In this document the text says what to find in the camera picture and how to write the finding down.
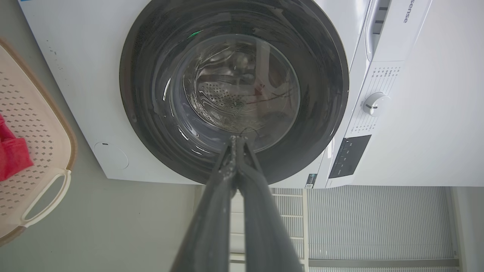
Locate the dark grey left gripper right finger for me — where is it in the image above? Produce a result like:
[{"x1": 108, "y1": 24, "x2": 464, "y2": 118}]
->
[{"x1": 237, "y1": 137, "x2": 303, "y2": 272}]

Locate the white washing machine dial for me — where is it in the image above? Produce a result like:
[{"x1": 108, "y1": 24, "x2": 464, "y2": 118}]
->
[{"x1": 363, "y1": 92, "x2": 391, "y2": 117}]

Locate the red garment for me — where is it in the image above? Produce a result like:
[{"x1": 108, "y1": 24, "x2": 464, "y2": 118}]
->
[{"x1": 0, "y1": 113, "x2": 34, "y2": 182}]

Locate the beige perforated laundry basket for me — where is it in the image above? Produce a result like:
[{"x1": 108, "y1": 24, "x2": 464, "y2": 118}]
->
[{"x1": 0, "y1": 38, "x2": 78, "y2": 247}]

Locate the round black washing machine door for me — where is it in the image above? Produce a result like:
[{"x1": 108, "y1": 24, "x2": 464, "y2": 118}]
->
[{"x1": 119, "y1": 0, "x2": 349, "y2": 185}]

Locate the white front-load washing machine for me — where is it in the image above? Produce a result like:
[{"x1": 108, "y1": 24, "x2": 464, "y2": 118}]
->
[{"x1": 18, "y1": 0, "x2": 484, "y2": 189}]

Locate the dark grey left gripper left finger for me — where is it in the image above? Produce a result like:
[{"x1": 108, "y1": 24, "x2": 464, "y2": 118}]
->
[{"x1": 170, "y1": 136, "x2": 239, "y2": 272}]

